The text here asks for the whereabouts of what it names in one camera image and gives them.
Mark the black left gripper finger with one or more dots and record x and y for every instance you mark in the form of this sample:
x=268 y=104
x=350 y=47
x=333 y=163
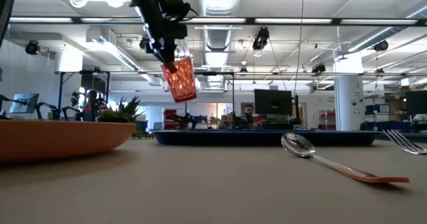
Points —
x=183 y=49
x=170 y=64

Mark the orange faceted plastic cup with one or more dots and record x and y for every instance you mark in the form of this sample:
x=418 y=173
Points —
x=181 y=82

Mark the dark blue tray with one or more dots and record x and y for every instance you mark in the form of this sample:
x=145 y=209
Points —
x=233 y=138

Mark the orange plate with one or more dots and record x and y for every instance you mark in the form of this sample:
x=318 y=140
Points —
x=60 y=140

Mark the silver fork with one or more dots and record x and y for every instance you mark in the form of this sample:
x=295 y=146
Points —
x=405 y=144

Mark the tilted monitor on arm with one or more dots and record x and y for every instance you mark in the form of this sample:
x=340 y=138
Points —
x=24 y=103

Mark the black ceiling spotlight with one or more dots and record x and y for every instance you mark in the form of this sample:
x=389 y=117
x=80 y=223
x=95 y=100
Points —
x=144 y=43
x=261 y=39
x=32 y=47
x=319 y=68
x=381 y=45

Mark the red storage bins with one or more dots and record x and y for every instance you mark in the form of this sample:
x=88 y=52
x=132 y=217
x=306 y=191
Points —
x=170 y=117

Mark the green potted plant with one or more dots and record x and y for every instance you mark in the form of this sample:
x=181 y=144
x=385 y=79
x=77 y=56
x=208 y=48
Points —
x=125 y=112

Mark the person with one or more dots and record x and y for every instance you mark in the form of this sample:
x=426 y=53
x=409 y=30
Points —
x=90 y=105
x=248 y=112

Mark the black computer monitor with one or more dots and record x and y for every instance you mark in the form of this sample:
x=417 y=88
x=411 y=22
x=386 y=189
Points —
x=273 y=101

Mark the white round pillar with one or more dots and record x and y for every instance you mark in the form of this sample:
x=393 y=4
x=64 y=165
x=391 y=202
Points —
x=348 y=97

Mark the blue storage bin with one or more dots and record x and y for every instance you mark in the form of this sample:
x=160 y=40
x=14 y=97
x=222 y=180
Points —
x=377 y=108

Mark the black monitor at shelves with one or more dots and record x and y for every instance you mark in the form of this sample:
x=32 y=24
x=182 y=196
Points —
x=417 y=102

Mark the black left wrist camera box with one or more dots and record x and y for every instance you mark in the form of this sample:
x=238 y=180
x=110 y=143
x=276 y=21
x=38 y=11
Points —
x=175 y=5

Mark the silver ceiling ventilation duct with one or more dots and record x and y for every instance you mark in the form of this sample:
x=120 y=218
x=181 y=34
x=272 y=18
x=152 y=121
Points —
x=218 y=4

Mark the black metal rig frame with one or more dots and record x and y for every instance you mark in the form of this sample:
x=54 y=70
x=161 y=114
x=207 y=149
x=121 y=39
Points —
x=60 y=94
x=233 y=94

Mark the overhead frame light bar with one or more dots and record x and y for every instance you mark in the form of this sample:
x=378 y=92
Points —
x=293 y=21

